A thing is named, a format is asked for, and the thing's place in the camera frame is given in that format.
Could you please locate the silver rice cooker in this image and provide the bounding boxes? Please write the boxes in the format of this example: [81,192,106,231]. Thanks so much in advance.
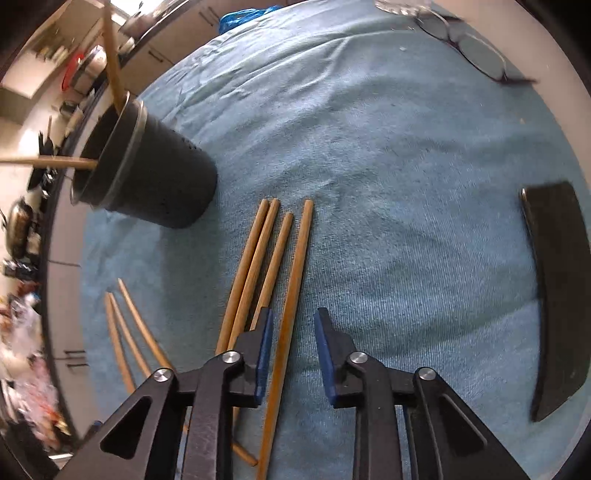
[79,45,109,90]

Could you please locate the blue plastic bag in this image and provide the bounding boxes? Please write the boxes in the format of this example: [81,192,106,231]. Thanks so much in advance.
[218,4,283,34]

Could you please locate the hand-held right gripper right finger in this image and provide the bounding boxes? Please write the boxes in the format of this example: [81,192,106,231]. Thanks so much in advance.
[313,307,532,480]

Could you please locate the red plastic lid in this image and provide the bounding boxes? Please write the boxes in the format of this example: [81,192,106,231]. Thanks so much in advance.
[61,52,86,92]

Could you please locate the black utensil holder cup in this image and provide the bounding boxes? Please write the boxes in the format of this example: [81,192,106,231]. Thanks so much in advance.
[69,99,219,229]

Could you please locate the wooden chopstick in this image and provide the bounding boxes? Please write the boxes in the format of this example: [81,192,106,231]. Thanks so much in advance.
[110,293,153,379]
[116,278,259,467]
[256,199,315,480]
[0,156,99,171]
[249,212,295,330]
[216,198,271,356]
[228,198,281,347]
[102,0,126,114]
[104,292,137,395]

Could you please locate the dark-framed eyeglasses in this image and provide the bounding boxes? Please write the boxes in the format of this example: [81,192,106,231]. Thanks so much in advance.
[416,7,541,86]

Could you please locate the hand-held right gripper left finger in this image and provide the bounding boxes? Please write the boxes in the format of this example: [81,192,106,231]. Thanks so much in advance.
[55,307,275,480]

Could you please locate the blue towel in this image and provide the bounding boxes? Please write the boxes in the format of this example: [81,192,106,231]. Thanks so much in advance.
[81,0,585,480]

